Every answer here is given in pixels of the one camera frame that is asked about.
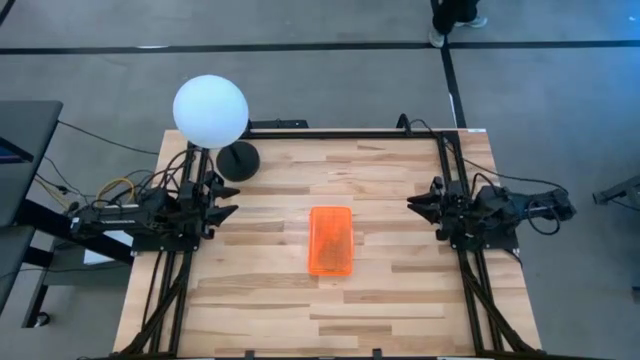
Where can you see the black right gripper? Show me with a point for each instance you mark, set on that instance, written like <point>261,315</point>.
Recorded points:
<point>452,212</point>

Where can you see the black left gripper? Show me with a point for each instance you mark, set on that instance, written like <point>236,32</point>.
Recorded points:
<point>192,210</point>

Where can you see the clear supply box orange lid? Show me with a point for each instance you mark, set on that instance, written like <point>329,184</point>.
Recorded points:
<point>331,240</point>

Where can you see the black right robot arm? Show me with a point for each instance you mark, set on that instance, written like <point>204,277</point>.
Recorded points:
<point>520,205</point>

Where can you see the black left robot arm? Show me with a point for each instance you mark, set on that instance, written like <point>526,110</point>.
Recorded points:
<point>125,215</point>

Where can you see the white globe lamp black base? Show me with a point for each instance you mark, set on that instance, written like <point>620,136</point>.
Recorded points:
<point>210,110</point>

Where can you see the white printed paper sheet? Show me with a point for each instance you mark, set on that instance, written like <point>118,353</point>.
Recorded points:
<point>100,256</point>

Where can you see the black table edge clamp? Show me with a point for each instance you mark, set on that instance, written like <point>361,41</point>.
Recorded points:
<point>377,355</point>
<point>249,355</point>

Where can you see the person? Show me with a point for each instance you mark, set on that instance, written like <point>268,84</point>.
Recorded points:
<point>450,15</point>

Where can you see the grey chair base leg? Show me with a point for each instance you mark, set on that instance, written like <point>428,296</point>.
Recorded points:
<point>620,190</point>

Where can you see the dark grey desk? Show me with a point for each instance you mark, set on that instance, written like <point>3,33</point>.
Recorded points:
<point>25,175</point>

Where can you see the dark laptop screen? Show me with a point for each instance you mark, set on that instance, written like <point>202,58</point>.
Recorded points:
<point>12,152</point>

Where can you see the black caster wheel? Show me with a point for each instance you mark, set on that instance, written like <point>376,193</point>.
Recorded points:
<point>41,320</point>

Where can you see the black aluminium table frame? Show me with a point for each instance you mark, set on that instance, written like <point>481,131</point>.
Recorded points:
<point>350,134</point>

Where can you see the black desk leg frame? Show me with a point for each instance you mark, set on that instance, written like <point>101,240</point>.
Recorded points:
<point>65,235</point>

